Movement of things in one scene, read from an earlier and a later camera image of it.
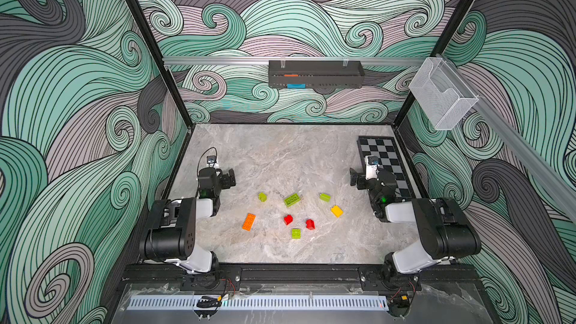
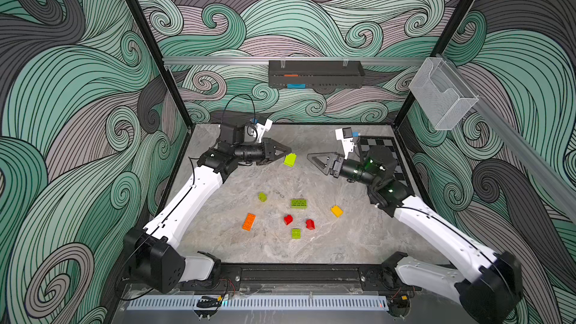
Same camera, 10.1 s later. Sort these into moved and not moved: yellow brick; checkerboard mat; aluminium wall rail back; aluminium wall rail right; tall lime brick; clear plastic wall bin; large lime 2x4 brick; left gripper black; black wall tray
Moved: large lime 2x4 brick; tall lime brick; left gripper black
Not moved: aluminium wall rail right; aluminium wall rail back; yellow brick; black wall tray; clear plastic wall bin; checkerboard mat
